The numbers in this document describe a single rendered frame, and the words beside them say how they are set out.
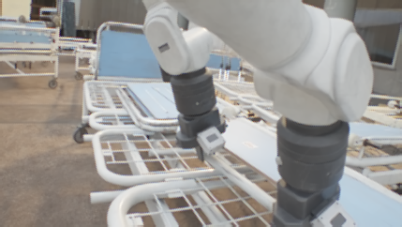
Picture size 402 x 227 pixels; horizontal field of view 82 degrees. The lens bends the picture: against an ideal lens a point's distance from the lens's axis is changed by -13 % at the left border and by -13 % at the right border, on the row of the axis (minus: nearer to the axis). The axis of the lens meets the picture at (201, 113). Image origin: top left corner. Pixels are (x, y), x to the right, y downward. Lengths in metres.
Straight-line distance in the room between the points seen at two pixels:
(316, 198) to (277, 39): 0.24
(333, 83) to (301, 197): 0.17
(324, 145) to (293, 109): 0.05
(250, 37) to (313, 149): 0.16
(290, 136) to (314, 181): 0.06
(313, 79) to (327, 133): 0.11
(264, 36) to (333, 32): 0.07
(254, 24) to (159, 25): 0.32
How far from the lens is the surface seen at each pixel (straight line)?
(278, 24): 0.18
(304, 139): 0.30
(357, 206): 0.56
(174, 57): 0.47
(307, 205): 0.36
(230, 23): 0.16
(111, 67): 2.03
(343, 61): 0.22
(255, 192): 0.51
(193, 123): 0.54
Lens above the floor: 0.87
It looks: 16 degrees down
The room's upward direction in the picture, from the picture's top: 9 degrees clockwise
